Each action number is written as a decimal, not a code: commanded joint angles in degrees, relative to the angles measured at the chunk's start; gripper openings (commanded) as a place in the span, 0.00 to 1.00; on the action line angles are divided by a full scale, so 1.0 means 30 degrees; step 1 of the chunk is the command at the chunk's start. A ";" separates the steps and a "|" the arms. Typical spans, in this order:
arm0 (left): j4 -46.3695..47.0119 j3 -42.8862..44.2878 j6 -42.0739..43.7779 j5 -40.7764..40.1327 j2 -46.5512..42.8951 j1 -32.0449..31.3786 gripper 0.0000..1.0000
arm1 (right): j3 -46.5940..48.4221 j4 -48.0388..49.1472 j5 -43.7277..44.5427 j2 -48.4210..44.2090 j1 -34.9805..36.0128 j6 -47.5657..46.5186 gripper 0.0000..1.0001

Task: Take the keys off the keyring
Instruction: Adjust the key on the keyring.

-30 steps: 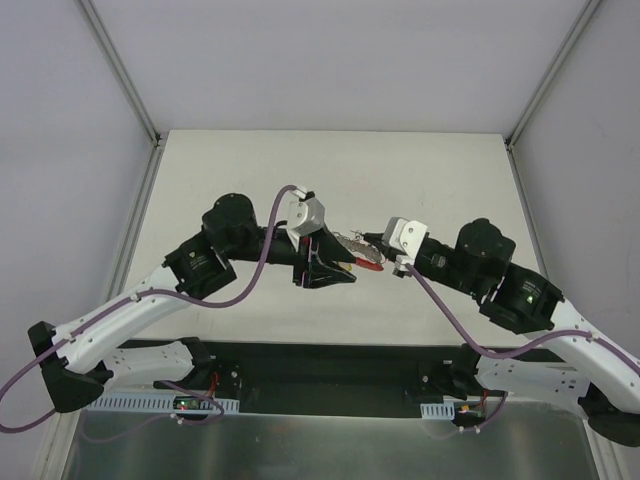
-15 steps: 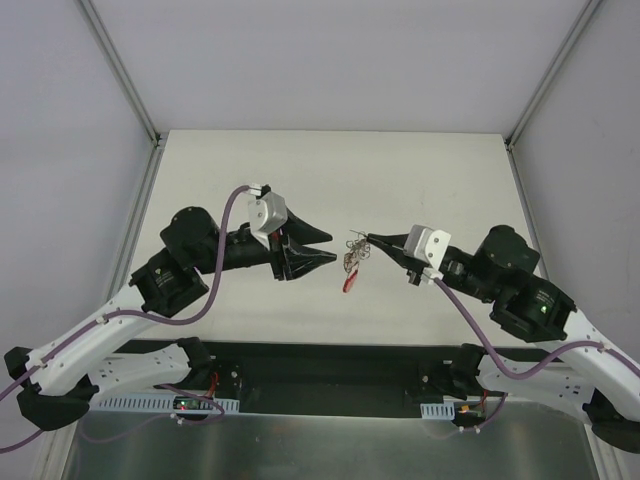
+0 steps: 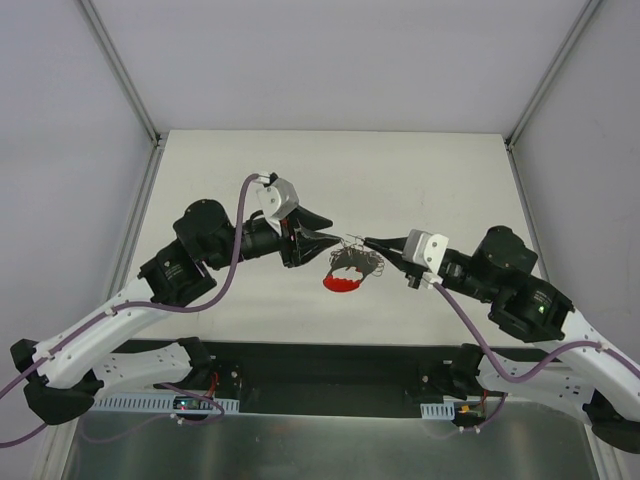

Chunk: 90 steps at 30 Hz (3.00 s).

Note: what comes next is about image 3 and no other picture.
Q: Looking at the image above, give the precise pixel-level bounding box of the right white cable duct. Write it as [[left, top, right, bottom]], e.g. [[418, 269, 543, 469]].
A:
[[420, 401, 456, 421]]

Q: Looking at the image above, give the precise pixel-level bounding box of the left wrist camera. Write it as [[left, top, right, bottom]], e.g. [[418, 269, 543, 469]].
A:
[[255, 173, 299, 236]]

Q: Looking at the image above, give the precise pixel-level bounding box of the left aluminium frame post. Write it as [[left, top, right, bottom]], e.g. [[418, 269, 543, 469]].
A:
[[74, 0, 161, 146]]

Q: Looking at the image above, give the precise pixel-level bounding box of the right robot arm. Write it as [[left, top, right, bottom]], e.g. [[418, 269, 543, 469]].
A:
[[364, 226, 639, 454]]

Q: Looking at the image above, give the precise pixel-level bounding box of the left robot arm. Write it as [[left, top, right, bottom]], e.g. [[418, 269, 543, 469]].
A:
[[11, 199, 340, 426]]

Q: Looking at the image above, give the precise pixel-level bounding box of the aluminium frame post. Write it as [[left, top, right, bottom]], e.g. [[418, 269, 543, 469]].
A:
[[74, 0, 161, 146], [505, 0, 605, 152]]

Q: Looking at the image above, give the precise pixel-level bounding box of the left white cable duct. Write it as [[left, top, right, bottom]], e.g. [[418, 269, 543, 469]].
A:
[[91, 393, 220, 415]]

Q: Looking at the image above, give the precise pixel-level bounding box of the right aluminium frame post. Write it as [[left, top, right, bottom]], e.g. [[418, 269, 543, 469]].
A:
[[505, 0, 605, 152]]

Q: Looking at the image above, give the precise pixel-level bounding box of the white cable duct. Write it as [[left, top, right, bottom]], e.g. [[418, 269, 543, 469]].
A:
[[420, 401, 456, 421], [91, 393, 220, 415]]

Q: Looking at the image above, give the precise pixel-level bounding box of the red handled key organizer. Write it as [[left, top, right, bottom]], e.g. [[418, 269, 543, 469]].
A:
[[322, 234, 385, 294]]

